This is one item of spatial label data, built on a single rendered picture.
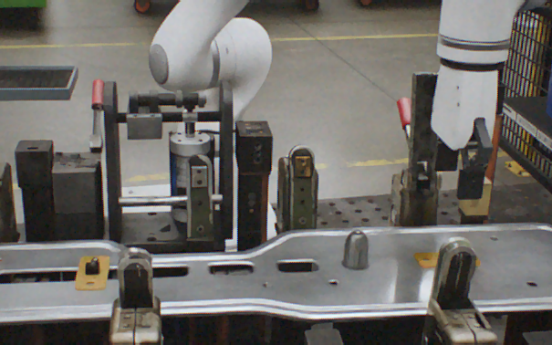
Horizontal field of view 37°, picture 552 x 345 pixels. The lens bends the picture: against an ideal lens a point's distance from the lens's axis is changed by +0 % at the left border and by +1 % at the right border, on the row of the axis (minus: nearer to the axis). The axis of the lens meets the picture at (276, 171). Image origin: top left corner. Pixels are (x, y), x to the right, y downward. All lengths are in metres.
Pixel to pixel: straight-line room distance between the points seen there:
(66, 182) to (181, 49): 0.35
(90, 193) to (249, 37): 0.47
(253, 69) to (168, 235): 0.41
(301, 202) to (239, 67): 0.37
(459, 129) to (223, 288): 0.35
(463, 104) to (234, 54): 0.59
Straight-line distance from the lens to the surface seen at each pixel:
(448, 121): 1.03
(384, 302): 1.02
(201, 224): 1.17
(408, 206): 1.23
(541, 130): 1.62
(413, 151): 1.20
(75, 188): 1.20
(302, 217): 1.20
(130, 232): 1.25
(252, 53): 1.50
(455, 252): 0.91
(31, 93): 1.27
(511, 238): 1.22
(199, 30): 1.41
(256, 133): 1.20
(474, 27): 0.98
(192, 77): 1.44
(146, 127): 1.16
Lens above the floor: 1.51
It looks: 22 degrees down
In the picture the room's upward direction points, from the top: 2 degrees clockwise
